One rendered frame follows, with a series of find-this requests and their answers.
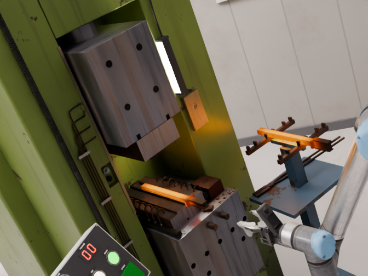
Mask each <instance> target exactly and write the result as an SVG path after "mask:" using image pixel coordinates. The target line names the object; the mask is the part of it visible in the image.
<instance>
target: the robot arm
mask: <svg viewBox="0 0 368 276"><path fill-rule="evenodd" d="M354 131H355V133H356V136H355V139H354V141H353V144H352V147H351V149H350V152H349V155H348V157H347V160H346V163H345V165H344V167H343V170H342V173H341V176H340V178H339V181H338V183H337V186H336V189H335V191H334V194H333V196H332V199H331V202H330V204H329V207H328V209H327V212H326V215H325V217H324V220H323V222H322V224H321V226H320V228H319V229H316V228H313V227H309V226H305V225H302V224H299V223H295V222H288V223H285V224H283V223H282V222H281V221H280V220H279V218H278V217H277V215H276V214H275V213H274V211H273V210H272V209H271V208H270V206H269V205H268V204H267V203H263V204H262V205H261V206H260V207H259V208H258V209H257V210H252V211H249V213H251V214H252V215H255V216H257V217H258V218H259V220H260V222H258V225H256V224H255V222H242V221H239V222H238V223H237V225H238V226H239V227H241V228H243V230H244V231H245V233H246V234H247V235H248V236H249V237H252V235H253V233H258V232H260V235H261V238H260V240H261V242H262V243H264V244H267V245H270V246H273V245H274V244H278V245H281V246H284V247H287V248H291V249H294V250H297V251H300V252H303V253H304V255H305V257H306V260H307V263H308V267H309V270H310V273H311V276H339V273H338V271H337V265H338V257H339V253H340V247H341V244H342V242H343V239H344V237H345V235H346V230H347V228H348V226H349V223H350V221H351V219H352V216H353V214H354V212H355V209H356V207H357V204H358V202H359V200H360V197H361V195H362V193H363V190H364V188H365V186H366V183H367V181H368V103H367V104H366V105H365V106H364V107H363V108H362V110H361V111H360V113H359V115H358V117H357V119H356V122H355V124H354ZM264 241H266V242H268V243H269V244H268V243H265V242H264Z"/></svg>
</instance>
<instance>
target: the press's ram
mask: <svg viewBox="0 0 368 276"><path fill-rule="evenodd" d="M97 28H98V30H99V33H98V34H96V35H95V36H93V37H91V38H89V39H87V40H85V41H82V42H80V43H77V44H74V45H69V46H65V45H64V43H63V41H61V42H59V43H58V46H60V48H61V50H62V52H63V54H64V56H65V59H66V61H67V63H68V65H69V67H70V69H71V72H72V74H73V76H74V78H75V80H76V82H77V85H78V87H79V89H80V92H81V93H82V95H83V97H84V100H85V102H86V104H87V107H88V109H89V111H90V113H91V115H92V117H93V119H94V122H95V124H96V126H97V128H98V130H99V132H100V135H101V137H102V139H103V141H104V143H106V144H110V145H115V146H119V147H125V148H127V147H129V146H130V145H132V144H133V143H134V142H136V141H137V140H138V139H137V137H140V138H142V137H143V136H145V135H146V134H148V133H149V132H150V131H152V130H153V129H155V128H156V127H158V126H159V125H161V124H162V123H164V122H165V121H166V120H167V118H171V117H172V116H174V115H175V114H177V113H178V112H180V108H179V106H178V103H177V101H176V98H175V95H174V92H173V90H172V87H171V85H170V82H169V80H168V76H167V75H166V72H165V69H164V66H163V64H162V61H161V59H160V56H159V54H158V50H157V48H156V45H155V43H154V40H153V38H152V35H151V32H150V30H149V27H148V24H147V22H146V20H140V21H132V22H123V23H117V24H108V25H99V26H97Z"/></svg>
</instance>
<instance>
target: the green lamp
mask: <svg viewBox="0 0 368 276"><path fill-rule="evenodd" d="M108 259H109V261H110V262H111V263H113V264H116V263H118V261H119V257H118V255H117V254H116V253H115V252H110V253H109V254H108Z"/></svg>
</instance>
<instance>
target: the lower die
mask: <svg viewBox="0 0 368 276"><path fill-rule="evenodd" d="M138 182H142V183H148V184H150V185H154V186H158V187H161V188H165V189H168V190H171V191H174V192H178V193H182V194H185V195H188V196H190V195H191V194H194V197H197V198H200V199H204V197H203V194H202V192H201V191H198V190H195V192H193V189H191V188H188V190H187V189H186V187H184V186H182V188H180V185H176V184H175V185H176V186H175V187H174V184H173V183H170V185H168V182H166V181H163V182H164V183H162V181H161V180H158V182H157V181H156V179H154V178H151V177H148V176H145V177H144V178H142V179H141V180H137V181H136V182H134V183H133V184H132V185H131V186H130V188H129V189H128V190H127V193H128V195H129V198H133V199H134V200H139V201H140V202H144V203H145V204H146V205H147V204H151V206H152V207H153V206H156V207H157V208H158V209H160V208H162V209H164V211H165V213H163V212H162V210H160V211H159V213H158V215H159V217H160V219H161V221H162V223H163V225H166V226H168V227H171V228H173V229H176V230H179V229H180V228H181V227H182V226H183V225H185V224H186V223H187V222H188V221H189V220H190V219H192V218H193V217H194V216H195V215H196V214H197V213H198V212H200V211H201V210H202V209H200V208H196V207H194V206H190V207H187V205H186V203H185V202H184V201H182V200H179V199H175V198H172V197H168V196H166V195H162V194H159V193H156V192H152V191H149V190H146V189H143V188H140V187H136V186H134V185H135V184H136V183H138ZM134 205H135V208H136V210H137V212H138V214H139V216H142V215H141V213H140V211H139V203H138V202H135V204H134ZM140 208H141V211H142V213H143V215H144V216H145V218H147V219H148V217H147V215H146V213H145V210H144V208H145V206H144V204H141V205H140ZM150 210H151V208H150V206H147V207H146V211H147V213H148V215H149V217H150V219H151V220H152V221H154V219H153V217H152V215H151V212H150ZM152 213H153V215H154V218H155V220H156V221H157V222H158V223H160V222H159V219H158V217H157V210H156V208H153V209H152ZM188 218H189V220H188Z"/></svg>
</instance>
